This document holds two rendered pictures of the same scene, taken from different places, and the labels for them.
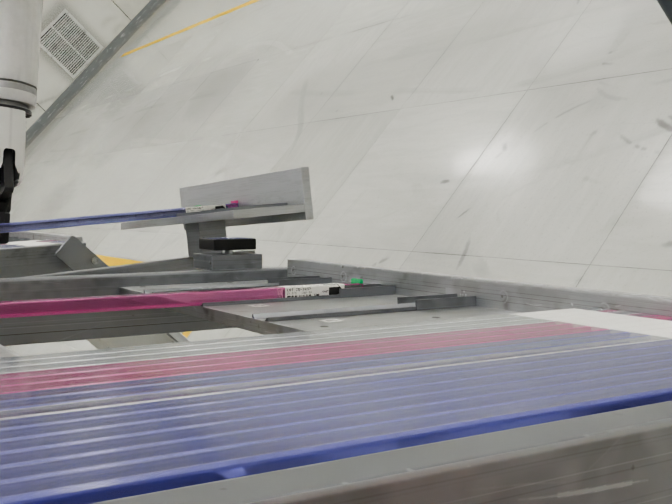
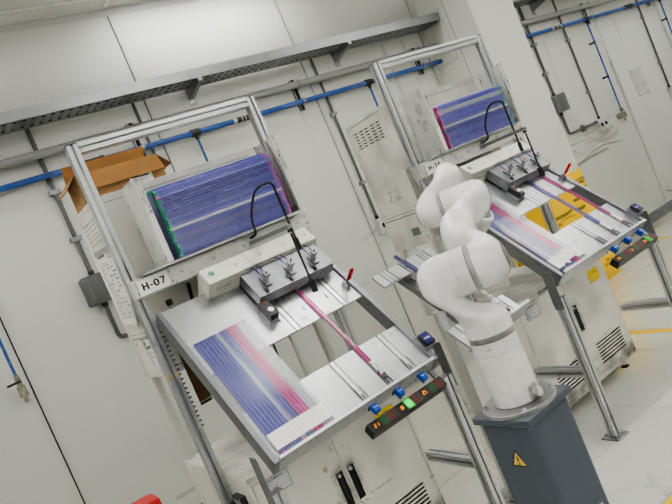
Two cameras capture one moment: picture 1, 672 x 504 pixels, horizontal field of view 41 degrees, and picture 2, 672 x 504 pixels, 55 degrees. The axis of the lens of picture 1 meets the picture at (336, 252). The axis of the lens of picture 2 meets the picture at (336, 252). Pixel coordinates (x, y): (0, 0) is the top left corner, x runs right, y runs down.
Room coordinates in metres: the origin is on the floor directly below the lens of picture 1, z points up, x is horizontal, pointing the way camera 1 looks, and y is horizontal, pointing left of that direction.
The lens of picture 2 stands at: (0.29, -2.08, 1.32)
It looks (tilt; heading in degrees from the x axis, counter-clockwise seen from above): 3 degrees down; 78
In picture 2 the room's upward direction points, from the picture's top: 23 degrees counter-clockwise
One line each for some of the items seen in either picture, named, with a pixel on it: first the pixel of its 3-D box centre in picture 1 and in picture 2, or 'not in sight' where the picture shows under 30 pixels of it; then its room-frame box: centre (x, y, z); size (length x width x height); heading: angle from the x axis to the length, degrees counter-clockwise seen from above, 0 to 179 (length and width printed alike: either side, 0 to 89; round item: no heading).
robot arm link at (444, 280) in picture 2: not in sight; (461, 296); (0.87, -0.56, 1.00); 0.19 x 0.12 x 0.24; 151
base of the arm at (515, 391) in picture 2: not in sight; (506, 368); (0.89, -0.58, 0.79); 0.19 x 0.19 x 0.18
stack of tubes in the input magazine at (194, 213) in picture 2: not in sight; (220, 204); (0.47, 0.43, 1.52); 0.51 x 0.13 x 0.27; 21
